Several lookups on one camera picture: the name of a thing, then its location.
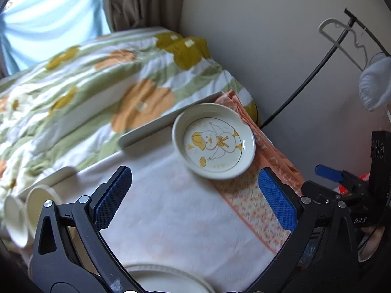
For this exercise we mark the black clothes rack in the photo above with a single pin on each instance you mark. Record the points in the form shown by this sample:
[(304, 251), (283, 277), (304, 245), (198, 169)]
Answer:
[(352, 20)]

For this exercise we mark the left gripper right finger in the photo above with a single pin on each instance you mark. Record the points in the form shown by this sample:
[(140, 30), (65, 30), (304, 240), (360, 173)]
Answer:
[(320, 254)]

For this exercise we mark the floral green yellow duvet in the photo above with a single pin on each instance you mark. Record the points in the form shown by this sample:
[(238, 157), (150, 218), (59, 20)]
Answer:
[(71, 110)]

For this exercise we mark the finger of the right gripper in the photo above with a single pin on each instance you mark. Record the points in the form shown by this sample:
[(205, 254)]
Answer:
[(323, 189), (344, 178)]

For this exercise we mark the person's right hand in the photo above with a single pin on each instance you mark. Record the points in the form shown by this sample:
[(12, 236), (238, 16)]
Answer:
[(370, 242)]

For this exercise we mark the plain white plate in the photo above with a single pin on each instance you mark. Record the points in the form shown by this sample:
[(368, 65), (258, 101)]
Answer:
[(160, 278)]

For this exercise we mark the white table cloth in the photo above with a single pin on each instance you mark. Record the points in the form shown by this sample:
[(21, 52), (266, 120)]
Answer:
[(173, 217)]

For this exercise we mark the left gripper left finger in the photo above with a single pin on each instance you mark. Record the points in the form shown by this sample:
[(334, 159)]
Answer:
[(69, 253)]

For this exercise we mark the small duck pattern dish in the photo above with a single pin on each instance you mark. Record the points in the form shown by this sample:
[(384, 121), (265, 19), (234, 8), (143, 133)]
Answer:
[(213, 141)]

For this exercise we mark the white hanging garment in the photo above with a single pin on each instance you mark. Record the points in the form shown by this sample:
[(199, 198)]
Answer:
[(374, 83)]

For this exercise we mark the grey clothes hanger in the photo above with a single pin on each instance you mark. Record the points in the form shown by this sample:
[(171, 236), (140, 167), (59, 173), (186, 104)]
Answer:
[(346, 40)]

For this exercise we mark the orange patterned towel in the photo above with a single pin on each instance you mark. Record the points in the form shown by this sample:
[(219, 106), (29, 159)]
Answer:
[(243, 193)]

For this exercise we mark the cream yellow bowl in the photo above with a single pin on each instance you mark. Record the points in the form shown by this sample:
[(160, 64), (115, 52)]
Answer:
[(34, 204)]

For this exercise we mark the blue window cloth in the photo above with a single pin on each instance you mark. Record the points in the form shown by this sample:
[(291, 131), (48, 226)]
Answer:
[(36, 30)]

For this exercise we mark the white bowl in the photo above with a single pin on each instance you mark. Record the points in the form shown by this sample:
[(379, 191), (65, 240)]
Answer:
[(16, 222)]

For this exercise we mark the right brown curtain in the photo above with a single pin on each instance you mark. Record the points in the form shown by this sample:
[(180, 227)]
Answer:
[(123, 15)]

